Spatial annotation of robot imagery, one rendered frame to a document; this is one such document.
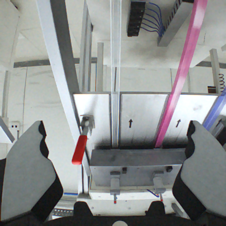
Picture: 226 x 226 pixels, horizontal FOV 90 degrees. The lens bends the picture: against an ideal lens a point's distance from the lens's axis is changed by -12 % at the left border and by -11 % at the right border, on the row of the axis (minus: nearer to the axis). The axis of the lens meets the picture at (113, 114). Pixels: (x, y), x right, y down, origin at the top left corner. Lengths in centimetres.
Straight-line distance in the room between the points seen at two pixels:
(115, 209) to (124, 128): 33
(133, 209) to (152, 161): 26
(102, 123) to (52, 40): 18
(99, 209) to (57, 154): 170
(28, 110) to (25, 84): 45
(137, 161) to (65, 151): 184
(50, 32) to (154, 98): 20
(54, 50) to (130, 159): 27
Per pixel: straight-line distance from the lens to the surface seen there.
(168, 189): 46
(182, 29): 71
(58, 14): 23
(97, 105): 25
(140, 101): 25
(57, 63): 22
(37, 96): 232
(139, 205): 54
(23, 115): 244
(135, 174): 36
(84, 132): 26
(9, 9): 145
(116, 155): 33
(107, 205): 53
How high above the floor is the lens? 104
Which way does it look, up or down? 4 degrees down
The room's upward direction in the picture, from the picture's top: 180 degrees counter-clockwise
